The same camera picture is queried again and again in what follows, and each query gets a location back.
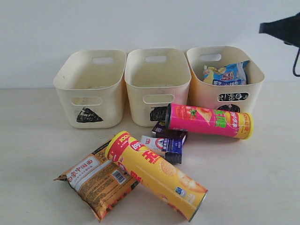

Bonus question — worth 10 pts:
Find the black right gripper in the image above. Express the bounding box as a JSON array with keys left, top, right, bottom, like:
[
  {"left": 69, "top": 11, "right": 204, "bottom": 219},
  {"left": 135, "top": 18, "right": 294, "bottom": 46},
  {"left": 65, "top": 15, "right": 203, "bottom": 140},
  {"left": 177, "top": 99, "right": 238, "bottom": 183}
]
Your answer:
[{"left": 259, "top": 13, "right": 300, "bottom": 47}]

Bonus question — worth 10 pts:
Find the blue black noodle packet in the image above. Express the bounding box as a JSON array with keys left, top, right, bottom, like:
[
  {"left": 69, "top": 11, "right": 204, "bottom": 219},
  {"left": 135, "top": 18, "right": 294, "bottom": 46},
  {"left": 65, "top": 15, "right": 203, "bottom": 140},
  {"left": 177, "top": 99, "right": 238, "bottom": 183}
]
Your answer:
[{"left": 202, "top": 60, "right": 250, "bottom": 103}]

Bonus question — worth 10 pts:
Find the pink chips can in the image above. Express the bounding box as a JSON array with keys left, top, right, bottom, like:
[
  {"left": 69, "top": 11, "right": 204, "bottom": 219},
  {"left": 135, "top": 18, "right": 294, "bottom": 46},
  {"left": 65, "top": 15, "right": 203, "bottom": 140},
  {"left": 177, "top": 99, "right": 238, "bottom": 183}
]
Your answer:
[{"left": 165, "top": 104, "right": 254, "bottom": 140}]

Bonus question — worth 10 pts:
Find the purple drink carton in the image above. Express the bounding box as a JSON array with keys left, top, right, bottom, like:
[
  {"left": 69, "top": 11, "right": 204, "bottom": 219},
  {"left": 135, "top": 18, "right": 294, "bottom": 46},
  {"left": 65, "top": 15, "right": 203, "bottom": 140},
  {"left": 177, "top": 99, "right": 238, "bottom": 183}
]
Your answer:
[{"left": 151, "top": 121, "right": 188, "bottom": 139}]

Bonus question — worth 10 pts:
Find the white blue milk carton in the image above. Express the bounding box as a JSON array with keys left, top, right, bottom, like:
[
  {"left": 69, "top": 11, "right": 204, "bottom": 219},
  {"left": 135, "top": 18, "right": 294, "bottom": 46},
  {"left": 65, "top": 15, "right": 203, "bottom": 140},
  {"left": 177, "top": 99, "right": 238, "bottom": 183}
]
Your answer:
[{"left": 141, "top": 135, "right": 186, "bottom": 164}]

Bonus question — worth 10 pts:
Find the yellow chips can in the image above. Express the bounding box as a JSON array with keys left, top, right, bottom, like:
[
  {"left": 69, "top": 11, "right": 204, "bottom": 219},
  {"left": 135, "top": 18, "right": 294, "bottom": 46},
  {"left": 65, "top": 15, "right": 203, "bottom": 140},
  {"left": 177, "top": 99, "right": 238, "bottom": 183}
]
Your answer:
[{"left": 105, "top": 131, "right": 208, "bottom": 221}]

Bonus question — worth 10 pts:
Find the right cream bin circle mark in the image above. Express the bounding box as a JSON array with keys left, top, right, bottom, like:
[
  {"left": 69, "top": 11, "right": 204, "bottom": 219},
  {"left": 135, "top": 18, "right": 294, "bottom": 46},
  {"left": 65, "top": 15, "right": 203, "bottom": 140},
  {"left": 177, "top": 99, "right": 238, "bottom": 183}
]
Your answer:
[{"left": 186, "top": 46, "right": 265, "bottom": 113}]

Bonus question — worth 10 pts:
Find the middle cream bin square mark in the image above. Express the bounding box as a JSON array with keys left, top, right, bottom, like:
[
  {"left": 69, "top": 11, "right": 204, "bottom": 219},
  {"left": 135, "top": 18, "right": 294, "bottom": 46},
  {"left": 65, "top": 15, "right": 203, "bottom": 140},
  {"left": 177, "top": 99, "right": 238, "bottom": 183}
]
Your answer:
[{"left": 125, "top": 48, "right": 191, "bottom": 127}]

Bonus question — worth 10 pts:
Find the left cream bin triangle mark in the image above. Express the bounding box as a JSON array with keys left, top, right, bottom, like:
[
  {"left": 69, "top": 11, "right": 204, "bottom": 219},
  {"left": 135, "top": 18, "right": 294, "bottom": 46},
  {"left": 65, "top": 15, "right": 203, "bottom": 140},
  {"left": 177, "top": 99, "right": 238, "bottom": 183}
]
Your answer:
[{"left": 53, "top": 50, "right": 127, "bottom": 128}]

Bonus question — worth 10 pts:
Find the orange noodle packet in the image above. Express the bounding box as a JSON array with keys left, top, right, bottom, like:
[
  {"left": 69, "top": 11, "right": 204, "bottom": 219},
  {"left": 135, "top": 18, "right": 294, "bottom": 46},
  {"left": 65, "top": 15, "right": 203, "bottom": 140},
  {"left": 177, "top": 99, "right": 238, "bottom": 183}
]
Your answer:
[{"left": 56, "top": 140, "right": 139, "bottom": 221}]

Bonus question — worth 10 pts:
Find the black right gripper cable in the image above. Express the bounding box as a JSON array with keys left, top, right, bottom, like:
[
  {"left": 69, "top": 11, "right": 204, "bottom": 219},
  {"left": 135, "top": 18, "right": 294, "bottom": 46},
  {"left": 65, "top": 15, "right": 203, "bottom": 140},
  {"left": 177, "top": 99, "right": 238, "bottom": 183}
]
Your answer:
[{"left": 292, "top": 46, "right": 300, "bottom": 77}]

